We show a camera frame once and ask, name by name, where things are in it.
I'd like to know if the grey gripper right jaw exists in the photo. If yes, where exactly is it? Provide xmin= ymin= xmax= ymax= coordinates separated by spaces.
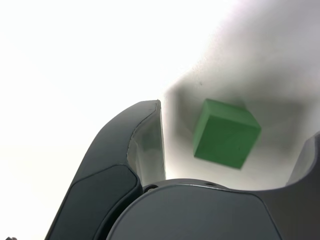
xmin=107 ymin=131 xmax=320 ymax=240

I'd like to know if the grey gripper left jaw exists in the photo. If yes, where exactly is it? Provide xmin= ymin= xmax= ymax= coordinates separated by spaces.
xmin=44 ymin=99 xmax=168 ymax=240

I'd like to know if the green cube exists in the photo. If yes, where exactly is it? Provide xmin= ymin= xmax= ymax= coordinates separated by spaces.
xmin=192 ymin=98 xmax=262 ymax=171

